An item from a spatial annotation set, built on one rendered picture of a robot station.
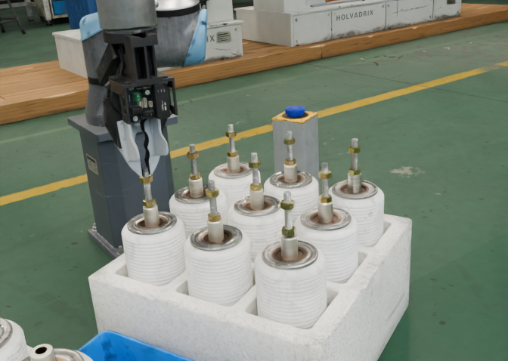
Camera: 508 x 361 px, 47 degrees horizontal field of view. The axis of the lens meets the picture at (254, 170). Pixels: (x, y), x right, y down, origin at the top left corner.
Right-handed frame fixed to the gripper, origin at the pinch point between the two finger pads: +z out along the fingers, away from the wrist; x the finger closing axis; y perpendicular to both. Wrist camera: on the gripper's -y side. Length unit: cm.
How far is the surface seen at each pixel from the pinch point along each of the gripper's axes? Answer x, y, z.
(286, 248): 10.7, 21.9, 7.8
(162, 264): -0.7, 5.3, 14.1
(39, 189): -2, -92, 35
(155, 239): -1.3, 5.0, 9.9
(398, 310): 37, 16, 31
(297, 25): 163, -198, 15
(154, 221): 0.1, 1.7, 8.6
